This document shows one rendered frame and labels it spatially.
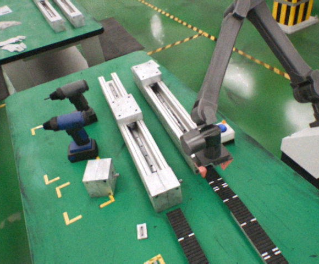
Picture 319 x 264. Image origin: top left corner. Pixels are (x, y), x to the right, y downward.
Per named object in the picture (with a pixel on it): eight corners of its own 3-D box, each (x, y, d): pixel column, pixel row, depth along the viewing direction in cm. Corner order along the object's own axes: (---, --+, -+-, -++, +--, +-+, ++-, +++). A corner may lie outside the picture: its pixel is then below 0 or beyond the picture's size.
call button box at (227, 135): (234, 142, 119) (235, 131, 114) (213, 150, 117) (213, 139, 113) (224, 131, 124) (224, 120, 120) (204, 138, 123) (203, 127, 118)
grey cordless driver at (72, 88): (100, 120, 143) (87, 82, 128) (61, 136, 137) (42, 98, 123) (96, 113, 148) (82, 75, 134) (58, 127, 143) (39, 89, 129)
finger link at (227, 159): (205, 167, 105) (204, 149, 99) (223, 160, 107) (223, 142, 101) (214, 180, 100) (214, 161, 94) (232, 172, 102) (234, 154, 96)
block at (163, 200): (189, 199, 101) (187, 182, 94) (156, 213, 98) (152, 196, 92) (179, 181, 107) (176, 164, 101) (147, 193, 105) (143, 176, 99)
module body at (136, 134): (172, 183, 107) (170, 168, 101) (147, 193, 105) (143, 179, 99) (119, 85, 166) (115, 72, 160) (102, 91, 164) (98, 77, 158)
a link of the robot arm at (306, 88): (336, 99, 101) (324, 103, 106) (325, 72, 101) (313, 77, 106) (316, 109, 99) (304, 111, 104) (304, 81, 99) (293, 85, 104)
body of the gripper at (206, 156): (194, 155, 99) (193, 140, 94) (220, 146, 101) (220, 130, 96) (203, 168, 94) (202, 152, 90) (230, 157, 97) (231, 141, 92)
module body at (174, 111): (218, 165, 110) (218, 149, 105) (194, 175, 108) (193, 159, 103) (149, 75, 169) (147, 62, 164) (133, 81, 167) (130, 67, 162)
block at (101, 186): (120, 194, 106) (114, 178, 100) (90, 197, 107) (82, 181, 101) (123, 174, 114) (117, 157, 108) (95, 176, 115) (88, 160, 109)
